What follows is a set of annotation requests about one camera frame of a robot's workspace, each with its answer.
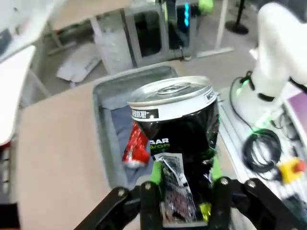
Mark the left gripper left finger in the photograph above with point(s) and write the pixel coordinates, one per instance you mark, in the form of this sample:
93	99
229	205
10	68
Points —
149	206

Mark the grey fabric basket Can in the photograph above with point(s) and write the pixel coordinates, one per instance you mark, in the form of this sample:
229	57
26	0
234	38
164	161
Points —
112	103

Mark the wooden top desk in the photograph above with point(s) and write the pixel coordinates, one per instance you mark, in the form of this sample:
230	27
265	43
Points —
91	12

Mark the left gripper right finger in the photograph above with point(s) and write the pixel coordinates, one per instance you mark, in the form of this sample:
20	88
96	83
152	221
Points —
221	203

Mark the black energy drink can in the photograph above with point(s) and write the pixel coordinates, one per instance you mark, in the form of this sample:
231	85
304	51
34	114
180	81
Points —
182	134

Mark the black round stand base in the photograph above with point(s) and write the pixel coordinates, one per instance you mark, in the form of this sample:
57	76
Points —
237	27

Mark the grey metal cabinet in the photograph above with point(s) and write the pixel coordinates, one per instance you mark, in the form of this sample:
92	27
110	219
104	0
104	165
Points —
148	28

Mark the white flat floor package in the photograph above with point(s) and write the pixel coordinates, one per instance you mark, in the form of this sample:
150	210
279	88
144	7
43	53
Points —
79	63

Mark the white desk leg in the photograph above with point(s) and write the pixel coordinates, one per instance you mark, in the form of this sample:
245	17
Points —
221	26

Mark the yellow emergency stop box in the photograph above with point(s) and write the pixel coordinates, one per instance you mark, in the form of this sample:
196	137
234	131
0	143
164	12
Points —
287	169

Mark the purple panel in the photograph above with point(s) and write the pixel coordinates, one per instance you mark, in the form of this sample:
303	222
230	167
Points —
299	107

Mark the computer tower blue lights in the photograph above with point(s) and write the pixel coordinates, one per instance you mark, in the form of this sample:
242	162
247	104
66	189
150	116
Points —
181	21

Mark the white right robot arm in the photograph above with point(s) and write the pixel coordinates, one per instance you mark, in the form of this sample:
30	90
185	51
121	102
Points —
271	48

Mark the white drawer cabinet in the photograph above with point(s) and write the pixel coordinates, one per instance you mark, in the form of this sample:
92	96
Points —
112	45

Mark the crushed red can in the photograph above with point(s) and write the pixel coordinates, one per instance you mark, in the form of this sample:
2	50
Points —
136	146

